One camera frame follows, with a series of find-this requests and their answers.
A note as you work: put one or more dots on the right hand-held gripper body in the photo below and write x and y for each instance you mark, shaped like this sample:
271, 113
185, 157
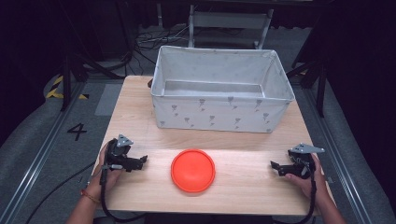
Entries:
300, 161

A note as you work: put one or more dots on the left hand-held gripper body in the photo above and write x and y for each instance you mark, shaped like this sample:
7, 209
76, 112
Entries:
120, 154

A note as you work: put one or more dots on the orange round plate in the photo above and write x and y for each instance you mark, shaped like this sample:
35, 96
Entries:
193, 170

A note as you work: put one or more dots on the white fabric storage box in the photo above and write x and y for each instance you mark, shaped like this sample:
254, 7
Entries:
219, 90

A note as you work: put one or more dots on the person's right hand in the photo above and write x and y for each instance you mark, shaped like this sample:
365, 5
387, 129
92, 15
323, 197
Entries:
306, 183

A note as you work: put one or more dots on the person's left hand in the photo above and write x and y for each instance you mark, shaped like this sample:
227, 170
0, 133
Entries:
107, 179

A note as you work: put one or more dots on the black metal stand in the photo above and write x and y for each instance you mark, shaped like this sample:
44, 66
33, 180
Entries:
314, 81
79, 73

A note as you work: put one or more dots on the yellow black floor tape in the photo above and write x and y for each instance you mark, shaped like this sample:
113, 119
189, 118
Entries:
57, 90

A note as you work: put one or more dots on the grey metal chair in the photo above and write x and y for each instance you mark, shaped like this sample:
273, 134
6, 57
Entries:
229, 26

